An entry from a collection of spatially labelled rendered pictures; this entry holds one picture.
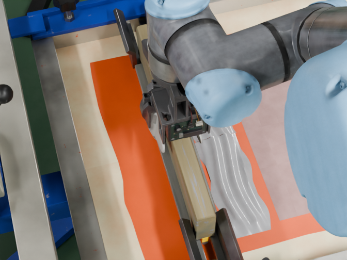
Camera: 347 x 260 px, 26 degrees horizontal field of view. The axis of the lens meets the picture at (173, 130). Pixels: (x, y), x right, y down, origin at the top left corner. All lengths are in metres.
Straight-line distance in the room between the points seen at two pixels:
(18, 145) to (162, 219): 0.25
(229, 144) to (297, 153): 0.72
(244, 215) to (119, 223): 0.19
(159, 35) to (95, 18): 0.46
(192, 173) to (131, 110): 0.23
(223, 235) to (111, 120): 0.30
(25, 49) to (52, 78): 1.33
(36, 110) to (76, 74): 1.14
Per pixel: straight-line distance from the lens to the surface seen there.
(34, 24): 1.33
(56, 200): 1.24
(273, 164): 1.23
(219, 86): 0.82
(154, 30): 0.90
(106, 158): 1.23
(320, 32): 0.81
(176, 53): 0.87
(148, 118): 1.12
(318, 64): 0.47
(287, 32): 0.87
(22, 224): 1.09
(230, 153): 1.22
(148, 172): 1.21
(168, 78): 0.97
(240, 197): 1.18
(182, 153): 1.10
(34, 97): 2.48
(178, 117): 1.02
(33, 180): 1.12
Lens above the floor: 2.01
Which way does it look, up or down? 58 degrees down
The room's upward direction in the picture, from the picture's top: straight up
